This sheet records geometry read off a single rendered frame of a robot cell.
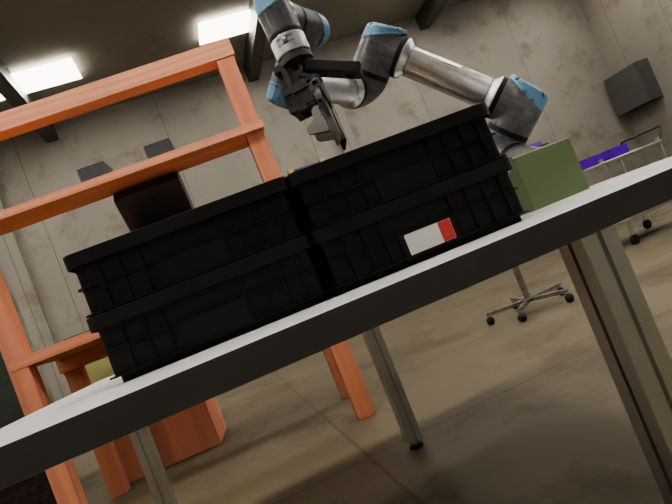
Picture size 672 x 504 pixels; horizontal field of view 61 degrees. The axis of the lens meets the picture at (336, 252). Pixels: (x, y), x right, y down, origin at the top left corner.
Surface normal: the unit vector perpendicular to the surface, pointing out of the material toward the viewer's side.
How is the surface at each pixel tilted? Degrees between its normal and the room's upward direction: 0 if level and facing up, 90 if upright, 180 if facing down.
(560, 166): 90
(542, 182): 90
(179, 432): 90
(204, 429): 90
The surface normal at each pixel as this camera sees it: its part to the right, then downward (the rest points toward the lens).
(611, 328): -0.91, 0.36
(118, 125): 0.20, -0.12
